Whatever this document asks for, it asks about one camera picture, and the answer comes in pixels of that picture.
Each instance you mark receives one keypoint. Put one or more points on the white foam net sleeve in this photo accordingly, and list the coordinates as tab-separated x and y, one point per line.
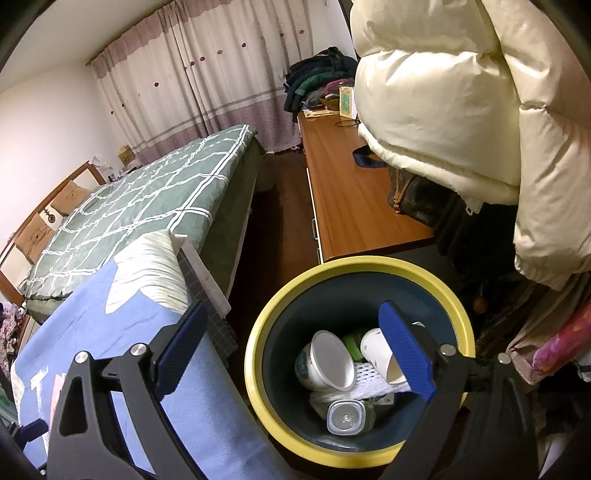
369	381

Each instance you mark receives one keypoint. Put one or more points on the green-lidded clear container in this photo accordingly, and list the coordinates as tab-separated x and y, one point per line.
353	346

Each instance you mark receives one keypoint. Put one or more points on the pile of dark clothes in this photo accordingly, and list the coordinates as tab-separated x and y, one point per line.
318	69

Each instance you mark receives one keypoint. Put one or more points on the black bag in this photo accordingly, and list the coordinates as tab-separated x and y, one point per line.
480	249

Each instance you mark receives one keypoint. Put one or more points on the beige and mauve curtain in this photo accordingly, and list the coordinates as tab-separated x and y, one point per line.
207	69

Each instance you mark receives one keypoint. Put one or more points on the pile of mixed clothes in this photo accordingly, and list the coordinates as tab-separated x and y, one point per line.
9	332

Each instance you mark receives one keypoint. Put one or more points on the white plastic yogurt tub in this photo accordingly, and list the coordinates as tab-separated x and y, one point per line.
330	360

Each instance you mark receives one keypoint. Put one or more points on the yellow-rimmed dark trash bin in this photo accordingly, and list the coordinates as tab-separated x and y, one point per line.
258	369

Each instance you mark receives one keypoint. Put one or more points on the green-labelled clear jar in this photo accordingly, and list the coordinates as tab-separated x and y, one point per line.
346	417

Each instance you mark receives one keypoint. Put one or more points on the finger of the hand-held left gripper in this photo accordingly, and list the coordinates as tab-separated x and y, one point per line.
32	430

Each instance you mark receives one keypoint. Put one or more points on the long wooden cabinet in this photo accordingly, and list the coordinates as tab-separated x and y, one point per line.
351	198

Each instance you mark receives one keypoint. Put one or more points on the tan embroidered pillow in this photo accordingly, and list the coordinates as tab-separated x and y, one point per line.
37	237
71	197

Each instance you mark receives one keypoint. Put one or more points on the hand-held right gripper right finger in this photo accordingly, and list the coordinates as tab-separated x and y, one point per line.
406	350

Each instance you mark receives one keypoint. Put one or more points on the pink patterned bag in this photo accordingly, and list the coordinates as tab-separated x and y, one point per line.
561	346

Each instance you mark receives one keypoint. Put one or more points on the brown patterned handbag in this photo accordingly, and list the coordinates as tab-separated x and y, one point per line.
415	198

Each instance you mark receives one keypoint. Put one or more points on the tissue box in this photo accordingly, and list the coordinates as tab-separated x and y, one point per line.
126	155

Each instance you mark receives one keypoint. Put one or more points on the green checked bedspread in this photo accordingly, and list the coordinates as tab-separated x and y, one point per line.
152	198

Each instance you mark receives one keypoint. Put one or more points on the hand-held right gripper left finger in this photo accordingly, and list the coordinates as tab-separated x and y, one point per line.
180	353

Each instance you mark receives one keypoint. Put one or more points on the blue printed blanket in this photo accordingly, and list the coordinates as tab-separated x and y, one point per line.
138	323

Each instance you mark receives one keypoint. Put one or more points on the wooden bed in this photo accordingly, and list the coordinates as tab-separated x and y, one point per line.
240	194

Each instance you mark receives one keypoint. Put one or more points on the white paper cup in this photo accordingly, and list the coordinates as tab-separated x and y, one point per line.
376	350

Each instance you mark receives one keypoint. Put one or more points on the cream puffer jacket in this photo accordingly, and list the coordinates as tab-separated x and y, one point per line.
438	92

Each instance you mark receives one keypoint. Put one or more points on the yellow envelope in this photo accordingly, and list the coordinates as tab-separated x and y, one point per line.
318	112

